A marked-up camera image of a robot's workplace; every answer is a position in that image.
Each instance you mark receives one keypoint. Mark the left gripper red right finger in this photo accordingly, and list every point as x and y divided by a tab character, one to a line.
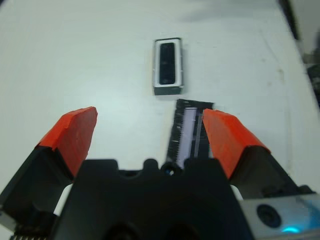
232	140

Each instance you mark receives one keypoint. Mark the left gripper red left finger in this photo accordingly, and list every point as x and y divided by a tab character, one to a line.
65	140

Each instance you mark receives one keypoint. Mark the black box lid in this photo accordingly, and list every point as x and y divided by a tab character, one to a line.
188	132

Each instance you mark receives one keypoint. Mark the black slim camera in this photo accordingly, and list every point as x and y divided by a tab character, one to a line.
167	63

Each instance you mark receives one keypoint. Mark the white lined camera box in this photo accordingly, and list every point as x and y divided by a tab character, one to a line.
168	90

